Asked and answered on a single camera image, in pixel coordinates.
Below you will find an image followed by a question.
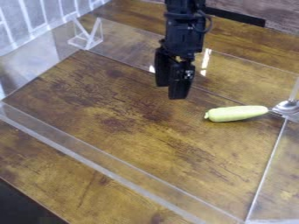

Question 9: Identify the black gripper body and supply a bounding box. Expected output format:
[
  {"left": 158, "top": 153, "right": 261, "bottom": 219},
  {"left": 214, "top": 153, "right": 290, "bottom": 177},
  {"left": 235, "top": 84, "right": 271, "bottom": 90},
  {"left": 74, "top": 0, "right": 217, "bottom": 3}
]
[{"left": 161, "top": 12, "right": 207, "bottom": 61}]

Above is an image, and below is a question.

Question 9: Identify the black cable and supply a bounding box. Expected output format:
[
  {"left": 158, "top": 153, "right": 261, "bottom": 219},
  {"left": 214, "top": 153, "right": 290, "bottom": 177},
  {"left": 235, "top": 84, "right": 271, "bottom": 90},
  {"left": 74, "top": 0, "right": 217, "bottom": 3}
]
[{"left": 191, "top": 10, "right": 215, "bottom": 34}]

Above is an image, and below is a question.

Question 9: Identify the green handled metal spoon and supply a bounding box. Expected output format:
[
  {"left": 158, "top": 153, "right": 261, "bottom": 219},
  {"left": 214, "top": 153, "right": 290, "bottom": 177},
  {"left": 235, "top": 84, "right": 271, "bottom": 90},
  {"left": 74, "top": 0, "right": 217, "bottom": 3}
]
[{"left": 203, "top": 98, "right": 299, "bottom": 123}]

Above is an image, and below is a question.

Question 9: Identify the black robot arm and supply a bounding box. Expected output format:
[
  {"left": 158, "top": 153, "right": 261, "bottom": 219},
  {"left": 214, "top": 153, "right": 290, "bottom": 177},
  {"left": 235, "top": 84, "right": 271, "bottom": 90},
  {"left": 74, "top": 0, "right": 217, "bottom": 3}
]
[{"left": 154, "top": 0, "right": 207, "bottom": 100}]

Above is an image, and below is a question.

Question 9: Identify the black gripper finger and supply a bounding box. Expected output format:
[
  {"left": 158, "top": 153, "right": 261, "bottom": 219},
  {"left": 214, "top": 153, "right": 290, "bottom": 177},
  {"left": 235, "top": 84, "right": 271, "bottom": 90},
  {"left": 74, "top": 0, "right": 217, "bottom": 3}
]
[
  {"left": 154, "top": 48, "right": 171, "bottom": 87},
  {"left": 169, "top": 61, "right": 195, "bottom": 100}
]

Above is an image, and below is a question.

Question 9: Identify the clear acrylic enclosure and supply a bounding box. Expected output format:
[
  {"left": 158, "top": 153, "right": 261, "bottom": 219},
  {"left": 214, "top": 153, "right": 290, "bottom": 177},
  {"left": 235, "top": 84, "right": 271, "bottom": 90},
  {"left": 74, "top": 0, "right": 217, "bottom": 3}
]
[{"left": 0, "top": 17, "right": 299, "bottom": 224}]

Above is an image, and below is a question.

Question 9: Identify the black strip on table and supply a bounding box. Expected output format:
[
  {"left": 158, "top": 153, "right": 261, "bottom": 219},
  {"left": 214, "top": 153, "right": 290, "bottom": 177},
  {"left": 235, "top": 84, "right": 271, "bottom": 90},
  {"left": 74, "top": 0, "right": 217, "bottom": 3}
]
[{"left": 206, "top": 7, "right": 267, "bottom": 27}]

